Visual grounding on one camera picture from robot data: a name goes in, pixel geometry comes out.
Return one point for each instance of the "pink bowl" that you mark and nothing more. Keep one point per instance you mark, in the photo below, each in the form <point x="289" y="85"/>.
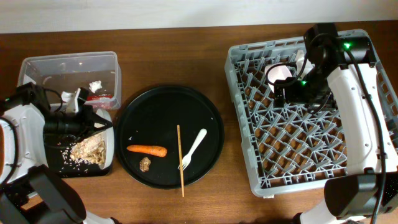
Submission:
<point x="279" y="73"/>

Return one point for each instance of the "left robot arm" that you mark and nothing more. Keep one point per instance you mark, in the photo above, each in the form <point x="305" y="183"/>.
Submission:
<point x="30" y="191"/>

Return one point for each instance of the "brown food lump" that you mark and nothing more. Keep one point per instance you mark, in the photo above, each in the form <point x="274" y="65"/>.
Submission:
<point x="144" y="164"/>

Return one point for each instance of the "wooden chopstick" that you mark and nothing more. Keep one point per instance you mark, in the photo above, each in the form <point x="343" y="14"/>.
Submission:
<point x="180" y="161"/>

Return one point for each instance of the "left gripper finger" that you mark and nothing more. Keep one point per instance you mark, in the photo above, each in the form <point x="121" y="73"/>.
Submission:
<point x="102" y="117"/>
<point x="88" y="133"/>

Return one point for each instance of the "red snack wrapper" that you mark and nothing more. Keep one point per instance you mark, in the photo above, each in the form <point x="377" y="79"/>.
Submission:
<point x="100" y="101"/>

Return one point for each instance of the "grey dishwasher rack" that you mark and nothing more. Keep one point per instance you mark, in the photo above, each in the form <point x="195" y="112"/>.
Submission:
<point x="287" y="149"/>

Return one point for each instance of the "round black serving tray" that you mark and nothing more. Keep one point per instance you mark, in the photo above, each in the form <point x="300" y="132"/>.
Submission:
<point x="151" y="119"/>

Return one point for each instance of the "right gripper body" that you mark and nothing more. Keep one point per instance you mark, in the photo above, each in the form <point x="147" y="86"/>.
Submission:
<point x="309" y="92"/>

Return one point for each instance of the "orange carrot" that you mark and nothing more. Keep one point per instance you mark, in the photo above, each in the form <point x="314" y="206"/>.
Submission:
<point x="158" y="151"/>

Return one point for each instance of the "white tissue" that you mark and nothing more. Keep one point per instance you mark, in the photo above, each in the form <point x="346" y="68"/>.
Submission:
<point x="95" y="86"/>

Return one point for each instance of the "clear plastic waste bin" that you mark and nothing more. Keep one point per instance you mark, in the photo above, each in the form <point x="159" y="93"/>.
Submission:
<point x="68" y="72"/>

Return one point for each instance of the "black rectangular tray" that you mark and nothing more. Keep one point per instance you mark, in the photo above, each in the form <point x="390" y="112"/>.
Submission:
<point x="58" y="149"/>

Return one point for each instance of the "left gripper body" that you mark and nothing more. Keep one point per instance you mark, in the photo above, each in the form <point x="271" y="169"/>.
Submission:
<point x="71" y="124"/>

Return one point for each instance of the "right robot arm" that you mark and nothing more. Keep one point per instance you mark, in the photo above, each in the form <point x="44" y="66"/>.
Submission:
<point x="344" y="76"/>

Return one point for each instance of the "grey plate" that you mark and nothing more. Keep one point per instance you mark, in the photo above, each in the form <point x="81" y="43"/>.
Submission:
<point x="107" y="137"/>

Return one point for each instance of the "food scraps pile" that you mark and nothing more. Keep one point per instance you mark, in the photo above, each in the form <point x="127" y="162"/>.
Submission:
<point x="90" y="152"/>

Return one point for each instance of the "white plastic fork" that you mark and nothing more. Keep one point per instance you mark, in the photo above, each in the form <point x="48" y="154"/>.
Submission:
<point x="187" y="158"/>

